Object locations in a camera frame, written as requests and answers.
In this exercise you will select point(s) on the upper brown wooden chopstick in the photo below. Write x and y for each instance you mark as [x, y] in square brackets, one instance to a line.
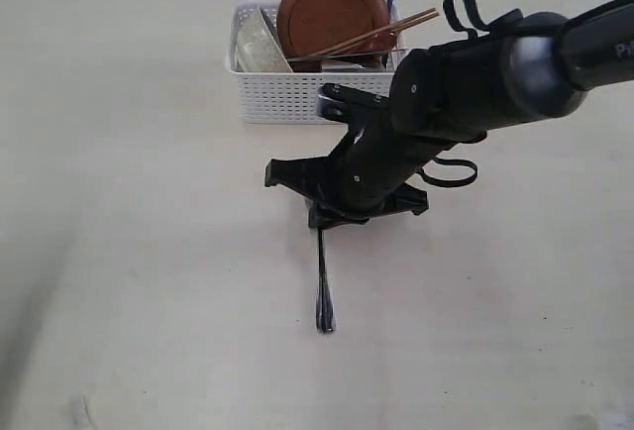
[396, 23]

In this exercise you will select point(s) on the grey speckled ceramic dish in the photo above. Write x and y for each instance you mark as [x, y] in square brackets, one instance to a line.
[257, 50]

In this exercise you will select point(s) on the brown wooden chopstick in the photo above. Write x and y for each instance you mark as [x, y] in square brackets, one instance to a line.
[396, 23]
[411, 23]

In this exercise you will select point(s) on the silver table knife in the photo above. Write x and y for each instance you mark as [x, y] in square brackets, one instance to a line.
[335, 56]

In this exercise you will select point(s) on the white perforated plastic basket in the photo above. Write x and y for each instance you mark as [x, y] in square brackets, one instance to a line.
[290, 98]

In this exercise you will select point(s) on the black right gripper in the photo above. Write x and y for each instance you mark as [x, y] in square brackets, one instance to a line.
[364, 175]

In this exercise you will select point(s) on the brown round wooden plate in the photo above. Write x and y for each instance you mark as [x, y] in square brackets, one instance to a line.
[306, 27]

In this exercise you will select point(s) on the silver fork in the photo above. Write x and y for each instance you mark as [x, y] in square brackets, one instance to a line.
[324, 316]

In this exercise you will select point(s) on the lower brown wooden chopstick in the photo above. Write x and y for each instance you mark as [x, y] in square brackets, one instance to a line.
[411, 23]

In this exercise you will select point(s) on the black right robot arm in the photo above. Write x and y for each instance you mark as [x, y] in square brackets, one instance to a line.
[514, 70]

